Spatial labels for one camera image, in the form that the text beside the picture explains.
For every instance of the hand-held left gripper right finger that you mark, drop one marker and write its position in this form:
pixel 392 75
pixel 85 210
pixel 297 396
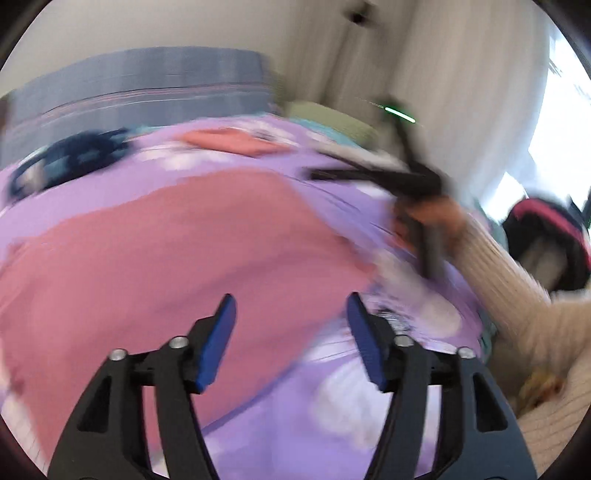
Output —
pixel 367 341

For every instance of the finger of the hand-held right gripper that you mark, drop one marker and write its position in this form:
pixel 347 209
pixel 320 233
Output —
pixel 364 177
pixel 351 159

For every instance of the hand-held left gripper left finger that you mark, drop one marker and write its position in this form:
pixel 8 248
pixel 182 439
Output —
pixel 217 341

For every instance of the pink long-sleeve shirt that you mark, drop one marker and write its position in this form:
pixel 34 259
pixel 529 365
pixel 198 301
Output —
pixel 161 267

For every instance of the person's right forearm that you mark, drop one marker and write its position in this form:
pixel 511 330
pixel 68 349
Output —
pixel 508 286

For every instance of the person's right hand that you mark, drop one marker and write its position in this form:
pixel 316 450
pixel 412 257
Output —
pixel 450 219

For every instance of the green pillow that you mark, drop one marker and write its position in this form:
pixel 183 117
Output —
pixel 332 120

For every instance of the white pleated curtain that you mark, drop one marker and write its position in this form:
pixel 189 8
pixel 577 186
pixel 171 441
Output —
pixel 461 92

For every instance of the black and red backpack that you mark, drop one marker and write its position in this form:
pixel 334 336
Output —
pixel 540 217

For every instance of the purple floral bedsheet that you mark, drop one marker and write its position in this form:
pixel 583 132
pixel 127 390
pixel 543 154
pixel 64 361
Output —
pixel 286 438

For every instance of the orange folded garment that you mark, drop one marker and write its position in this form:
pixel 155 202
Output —
pixel 231 141

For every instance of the bright window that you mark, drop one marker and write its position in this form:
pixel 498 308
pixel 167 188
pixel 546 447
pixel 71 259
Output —
pixel 554 152

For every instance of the black floor lamp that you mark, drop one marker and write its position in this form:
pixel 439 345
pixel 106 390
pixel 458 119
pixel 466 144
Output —
pixel 359 16

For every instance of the yellow object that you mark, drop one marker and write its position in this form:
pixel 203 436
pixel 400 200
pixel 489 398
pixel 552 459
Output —
pixel 542 387

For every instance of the navy star-print folded garment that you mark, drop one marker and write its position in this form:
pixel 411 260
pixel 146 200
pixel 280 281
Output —
pixel 69 157

